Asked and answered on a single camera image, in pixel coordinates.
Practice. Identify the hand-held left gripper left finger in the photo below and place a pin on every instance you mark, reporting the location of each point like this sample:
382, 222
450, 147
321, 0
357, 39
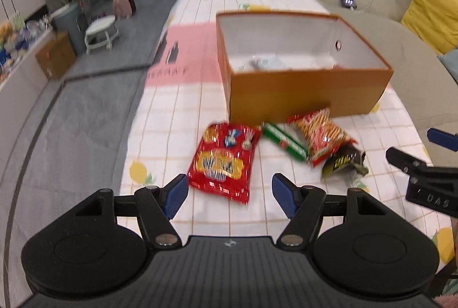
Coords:
175, 195

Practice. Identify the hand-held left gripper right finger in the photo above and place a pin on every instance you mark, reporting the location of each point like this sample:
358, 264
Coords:
284, 195

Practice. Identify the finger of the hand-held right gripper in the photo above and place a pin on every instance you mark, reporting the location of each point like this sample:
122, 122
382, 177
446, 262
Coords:
404, 157
443, 139

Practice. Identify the green sausage packet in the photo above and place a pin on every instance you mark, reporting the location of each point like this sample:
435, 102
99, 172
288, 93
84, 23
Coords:
286, 141

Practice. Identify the large red snack bag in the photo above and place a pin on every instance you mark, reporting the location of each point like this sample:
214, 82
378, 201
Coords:
222, 165

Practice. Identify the black and yellow snack packet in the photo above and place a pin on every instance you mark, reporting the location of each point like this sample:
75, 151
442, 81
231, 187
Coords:
340, 161

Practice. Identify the red stick snack bag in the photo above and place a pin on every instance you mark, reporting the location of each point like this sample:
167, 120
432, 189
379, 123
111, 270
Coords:
322, 134

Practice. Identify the orange cardboard box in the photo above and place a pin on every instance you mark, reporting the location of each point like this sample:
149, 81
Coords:
307, 93

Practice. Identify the clear packet of white balls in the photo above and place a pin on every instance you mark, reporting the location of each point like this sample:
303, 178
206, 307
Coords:
266, 63

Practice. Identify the beige sofa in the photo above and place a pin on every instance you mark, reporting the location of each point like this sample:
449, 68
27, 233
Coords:
411, 79

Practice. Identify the light blue cushion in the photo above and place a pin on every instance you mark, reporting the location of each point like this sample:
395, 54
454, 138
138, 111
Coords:
450, 66

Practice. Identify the teal striped cloth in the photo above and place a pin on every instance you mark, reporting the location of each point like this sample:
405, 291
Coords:
449, 281

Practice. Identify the yellow cushion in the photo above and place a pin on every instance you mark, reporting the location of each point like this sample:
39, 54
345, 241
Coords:
431, 14

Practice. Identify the white wheeled stool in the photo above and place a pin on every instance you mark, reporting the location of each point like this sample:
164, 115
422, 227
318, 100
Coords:
101, 29

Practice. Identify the brown cardboard carton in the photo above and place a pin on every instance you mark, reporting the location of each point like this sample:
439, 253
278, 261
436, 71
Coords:
55, 55

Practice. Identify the pink heater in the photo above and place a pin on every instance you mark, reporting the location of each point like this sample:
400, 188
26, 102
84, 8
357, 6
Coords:
123, 6

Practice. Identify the grey trash bin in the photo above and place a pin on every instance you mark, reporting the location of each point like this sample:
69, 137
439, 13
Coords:
71, 27

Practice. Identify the white low cabinet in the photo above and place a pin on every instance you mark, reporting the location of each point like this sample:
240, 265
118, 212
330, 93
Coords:
21, 61

